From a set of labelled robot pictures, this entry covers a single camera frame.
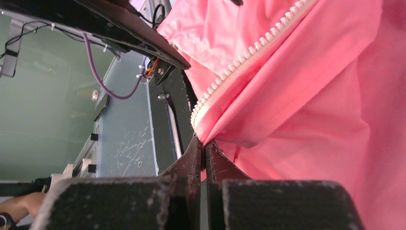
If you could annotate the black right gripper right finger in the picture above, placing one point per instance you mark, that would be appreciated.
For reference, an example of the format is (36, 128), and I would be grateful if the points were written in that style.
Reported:
(237, 202)

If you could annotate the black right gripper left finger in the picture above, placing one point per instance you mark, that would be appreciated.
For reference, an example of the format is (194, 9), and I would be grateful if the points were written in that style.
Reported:
(170, 201)

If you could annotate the pink zip-up jacket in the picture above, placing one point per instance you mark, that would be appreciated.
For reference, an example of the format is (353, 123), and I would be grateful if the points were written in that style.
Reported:
(303, 89)

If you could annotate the grey table edge panel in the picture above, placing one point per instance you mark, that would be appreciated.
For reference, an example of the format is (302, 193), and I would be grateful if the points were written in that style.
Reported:
(126, 144)

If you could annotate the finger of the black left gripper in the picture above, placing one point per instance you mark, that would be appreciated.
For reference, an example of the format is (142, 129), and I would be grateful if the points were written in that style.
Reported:
(104, 20)

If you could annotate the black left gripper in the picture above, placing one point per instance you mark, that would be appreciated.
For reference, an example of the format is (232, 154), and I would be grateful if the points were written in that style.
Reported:
(171, 101)

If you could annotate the operator hand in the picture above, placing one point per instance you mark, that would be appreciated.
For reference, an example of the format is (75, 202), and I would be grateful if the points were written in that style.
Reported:
(20, 207)

